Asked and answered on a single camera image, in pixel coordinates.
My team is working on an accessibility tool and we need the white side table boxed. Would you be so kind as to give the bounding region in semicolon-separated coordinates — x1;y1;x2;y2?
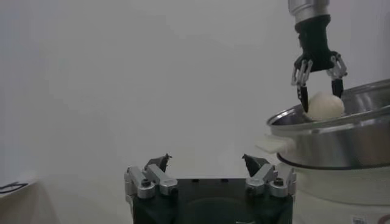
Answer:
0;173;60;224

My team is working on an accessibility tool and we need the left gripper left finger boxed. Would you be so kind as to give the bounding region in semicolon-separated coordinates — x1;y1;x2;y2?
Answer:
124;153;179;200

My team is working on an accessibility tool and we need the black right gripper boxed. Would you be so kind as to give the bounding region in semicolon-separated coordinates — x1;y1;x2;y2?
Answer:
291;14;349;113

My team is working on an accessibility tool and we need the white electric cooker base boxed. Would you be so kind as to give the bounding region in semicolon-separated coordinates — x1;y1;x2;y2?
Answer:
255;133;390;224

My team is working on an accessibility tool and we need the white steamed baozi bun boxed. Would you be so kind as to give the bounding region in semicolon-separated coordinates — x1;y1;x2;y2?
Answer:
303;91;346;122

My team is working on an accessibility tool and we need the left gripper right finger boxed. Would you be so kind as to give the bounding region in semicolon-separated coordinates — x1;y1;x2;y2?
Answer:
242;153;297;198

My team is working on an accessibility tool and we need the perforated steel steamer basket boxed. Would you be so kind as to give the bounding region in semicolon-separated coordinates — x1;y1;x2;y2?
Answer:
266;79;390;170

